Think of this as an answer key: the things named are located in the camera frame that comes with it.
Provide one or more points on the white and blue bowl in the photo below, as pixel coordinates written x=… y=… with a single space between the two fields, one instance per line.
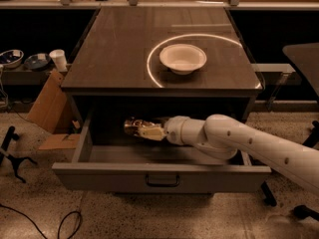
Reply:
x=11 y=59

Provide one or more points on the white paper cup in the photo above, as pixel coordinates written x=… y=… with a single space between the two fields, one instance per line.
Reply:
x=59 y=59

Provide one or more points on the blue bowl on shelf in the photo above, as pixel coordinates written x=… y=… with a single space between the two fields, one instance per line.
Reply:
x=37 y=62

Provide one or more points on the flat cardboard piece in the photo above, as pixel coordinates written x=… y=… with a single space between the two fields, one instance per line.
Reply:
x=60 y=141

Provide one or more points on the dark round side table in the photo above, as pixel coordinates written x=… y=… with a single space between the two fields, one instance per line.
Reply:
x=305 y=59

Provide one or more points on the low grey side shelf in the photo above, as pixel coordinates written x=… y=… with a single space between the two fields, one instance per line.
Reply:
x=21 y=76

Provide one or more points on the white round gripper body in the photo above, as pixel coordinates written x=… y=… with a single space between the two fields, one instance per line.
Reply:
x=173 y=128

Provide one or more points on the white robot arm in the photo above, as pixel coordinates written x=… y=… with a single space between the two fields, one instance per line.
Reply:
x=221 y=137

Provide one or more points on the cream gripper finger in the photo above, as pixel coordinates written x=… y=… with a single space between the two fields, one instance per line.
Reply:
x=152 y=132

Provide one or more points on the black caster foot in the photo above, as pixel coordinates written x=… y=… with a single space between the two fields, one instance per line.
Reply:
x=303 y=212

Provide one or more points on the black drawer handle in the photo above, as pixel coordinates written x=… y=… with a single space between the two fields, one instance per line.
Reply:
x=162 y=181

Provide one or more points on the orange soda can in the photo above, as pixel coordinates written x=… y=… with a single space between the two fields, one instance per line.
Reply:
x=132 y=125

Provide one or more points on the open grey top drawer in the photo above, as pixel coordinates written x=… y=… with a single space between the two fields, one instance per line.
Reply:
x=107 y=159

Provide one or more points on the white paper bowl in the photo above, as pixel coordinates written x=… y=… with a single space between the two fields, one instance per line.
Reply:
x=183 y=59

